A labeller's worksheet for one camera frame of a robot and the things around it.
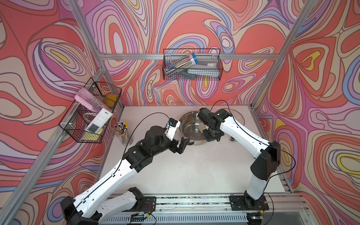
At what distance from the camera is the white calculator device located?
0.69 meters

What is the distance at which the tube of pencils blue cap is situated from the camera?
31.4 inches

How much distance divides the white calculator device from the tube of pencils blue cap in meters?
0.39
